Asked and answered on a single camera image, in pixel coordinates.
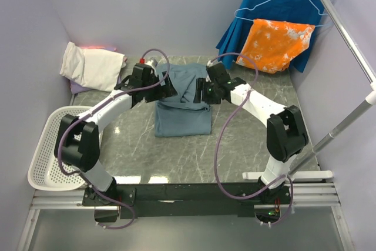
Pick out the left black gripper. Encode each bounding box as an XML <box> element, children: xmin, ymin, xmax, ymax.
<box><xmin>143</xmin><ymin>72</ymin><xmax>177</xmax><ymax>103</ymax></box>

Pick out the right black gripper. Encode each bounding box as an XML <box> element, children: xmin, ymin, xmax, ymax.
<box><xmin>193</xmin><ymin>78</ymin><xmax>221</xmax><ymax>105</ymax></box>

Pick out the grey-blue t shirt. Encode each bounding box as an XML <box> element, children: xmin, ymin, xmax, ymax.
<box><xmin>155</xmin><ymin>63</ymin><xmax>212</xmax><ymax>138</ymax></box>

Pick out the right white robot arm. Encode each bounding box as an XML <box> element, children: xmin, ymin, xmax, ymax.
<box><xmin>194</xmin><ymin>62</ymin><xmax>308</xmax><ymax>203</ymax></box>

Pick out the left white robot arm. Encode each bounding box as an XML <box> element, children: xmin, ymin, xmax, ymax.
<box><xmin>55</xmin><ymin>63</ymin><xmax>177</xmax><ymax>205</ymax></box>

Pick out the white folded t shirt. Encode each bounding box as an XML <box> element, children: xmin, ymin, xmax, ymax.
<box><xmin>60</xmin><ymin>42</ymin><xmax>127</xmax><ymax>92</ymax></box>

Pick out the pink folded t shirt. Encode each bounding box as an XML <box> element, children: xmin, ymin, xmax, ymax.
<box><xmin>80</xmin><ymin>46</ymin><xmax>117</xmax><ymax>52</ymax></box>

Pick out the orange white tie-dye cloth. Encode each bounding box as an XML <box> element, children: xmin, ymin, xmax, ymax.
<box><xmin>236</xmin><ymin>19</ymin><xmax>315</xmax><ymax>73</ymax></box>

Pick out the blue pleated skirt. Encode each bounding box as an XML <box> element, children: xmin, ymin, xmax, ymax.
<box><xmin>216</xmin><ymin>0</ymin><xmax>324</xmax><ymax>72</ymax></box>

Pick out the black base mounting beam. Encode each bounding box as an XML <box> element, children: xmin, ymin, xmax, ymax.
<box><xmin>82</xmin><ymin>182</ymin><xmax>291</xmax><ymax>223</ymax></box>

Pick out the white plastic laundry basket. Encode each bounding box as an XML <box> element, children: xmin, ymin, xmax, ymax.
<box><xmin>28</xmin><ymin>106</ymin><xmax>89</xmax><ymax>192</ymax></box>

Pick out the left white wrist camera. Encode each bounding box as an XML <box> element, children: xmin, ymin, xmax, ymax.
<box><xmin>139</xmin><ymin>57</ymin><xmax>158</xmax><ymax>69</ymax></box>

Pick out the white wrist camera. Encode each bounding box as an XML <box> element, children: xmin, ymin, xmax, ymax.
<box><xmin>139</xmin><ymin>57</ymin><xmax>158</xmax><ymax>69</ymax></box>
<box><xmin>206</xmin><ymin>60</ymin><xmax>218</xmax><ymax>68</ymax></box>

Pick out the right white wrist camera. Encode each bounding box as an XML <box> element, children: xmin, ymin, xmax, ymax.
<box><xmin>206</xmin><ymin>60</ymin><xmax>218</xmax><ymax>68</ymax></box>

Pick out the aluminium rail frame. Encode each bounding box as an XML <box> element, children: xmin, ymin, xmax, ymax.
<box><xmin>16</xmin><ymin>183</ymin><xmax>355</xmax><ymax>250</ymax></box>

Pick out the silver clothes rack frame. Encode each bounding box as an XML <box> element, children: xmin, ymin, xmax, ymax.
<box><xmin>288</xmin><ymin>0</ymin><xmax>375</xmax><ymax>176</ymax></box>

